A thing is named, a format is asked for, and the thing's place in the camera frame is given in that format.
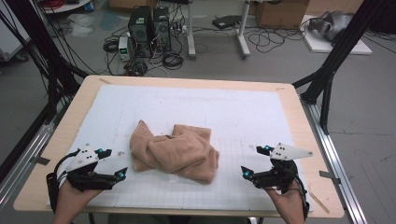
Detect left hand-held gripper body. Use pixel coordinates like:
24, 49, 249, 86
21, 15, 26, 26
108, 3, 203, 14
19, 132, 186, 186
64, 143, 118, 192

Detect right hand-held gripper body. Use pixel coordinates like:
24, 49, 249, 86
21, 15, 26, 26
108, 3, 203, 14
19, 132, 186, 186
251, 142, 314, 194

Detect brown towel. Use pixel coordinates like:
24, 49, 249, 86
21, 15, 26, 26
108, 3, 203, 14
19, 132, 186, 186
129, 119, 220, 185

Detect person's left hand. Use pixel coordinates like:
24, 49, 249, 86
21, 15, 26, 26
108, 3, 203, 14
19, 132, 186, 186
52, 180, 103, 224

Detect person's right hand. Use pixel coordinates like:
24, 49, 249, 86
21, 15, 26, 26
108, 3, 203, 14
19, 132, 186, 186
263, 186, 306, 224

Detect grey tape strip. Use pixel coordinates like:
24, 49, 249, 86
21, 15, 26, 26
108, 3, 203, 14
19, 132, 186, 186
318, 170, 342, 185
32, 156, 50, 166

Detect white grid mat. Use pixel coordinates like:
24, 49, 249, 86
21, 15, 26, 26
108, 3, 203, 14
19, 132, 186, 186
46, 84, 315, 213

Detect thin wooden stick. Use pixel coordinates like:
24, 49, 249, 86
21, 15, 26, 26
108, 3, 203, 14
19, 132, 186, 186
307, 189, 331, 215

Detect white power supply unit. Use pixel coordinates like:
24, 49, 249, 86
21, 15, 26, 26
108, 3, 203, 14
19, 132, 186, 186
118, 35, 132, 63

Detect white floor board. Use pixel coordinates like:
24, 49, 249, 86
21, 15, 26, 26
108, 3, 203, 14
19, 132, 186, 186
300, 14, 373, 56

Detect large black computer tower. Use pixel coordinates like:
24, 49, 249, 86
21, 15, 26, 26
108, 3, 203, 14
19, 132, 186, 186
127, 5, 154, 59

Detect clear plastic sheet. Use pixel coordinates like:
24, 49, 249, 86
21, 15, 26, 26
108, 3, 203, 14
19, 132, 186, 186
66, 12, 122, 36

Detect black flat box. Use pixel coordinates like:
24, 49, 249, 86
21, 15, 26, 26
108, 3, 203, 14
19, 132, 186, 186
212, 14, 243, 31

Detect grey helmet-shaped device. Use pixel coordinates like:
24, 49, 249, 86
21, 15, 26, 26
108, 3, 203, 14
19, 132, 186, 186
307, 10, 354, 43

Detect large cardboard box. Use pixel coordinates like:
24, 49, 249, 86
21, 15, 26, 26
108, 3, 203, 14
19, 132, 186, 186
255, 0, 311, 30

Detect slim black computer tower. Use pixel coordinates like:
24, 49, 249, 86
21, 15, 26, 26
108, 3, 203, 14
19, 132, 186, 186
152, 7, 172, 52

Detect white round table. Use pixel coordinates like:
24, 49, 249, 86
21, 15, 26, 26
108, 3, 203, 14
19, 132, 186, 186
40, 0, 92, 14

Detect aluminium rail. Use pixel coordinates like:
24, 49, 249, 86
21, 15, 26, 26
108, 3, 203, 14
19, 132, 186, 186
0, 102, 68, 213
300, 96, 370, 224

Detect tangled cable bundle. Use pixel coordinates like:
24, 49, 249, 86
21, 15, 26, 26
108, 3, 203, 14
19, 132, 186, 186
122, 60, 149, 77

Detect small coiled black cable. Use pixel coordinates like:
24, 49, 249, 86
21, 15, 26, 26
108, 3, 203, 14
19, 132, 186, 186
102, 38, 120, 54

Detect loose black floor cables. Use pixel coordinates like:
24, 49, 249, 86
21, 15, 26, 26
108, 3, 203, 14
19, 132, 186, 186
247, 26, 307, 54

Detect black metal frame strut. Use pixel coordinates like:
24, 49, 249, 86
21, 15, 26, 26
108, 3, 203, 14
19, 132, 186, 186
4, 0, 90, 122
292, 0, 393, 135

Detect white desk frame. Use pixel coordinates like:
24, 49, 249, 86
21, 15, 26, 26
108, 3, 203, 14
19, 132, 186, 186
186, 0, 251, 61

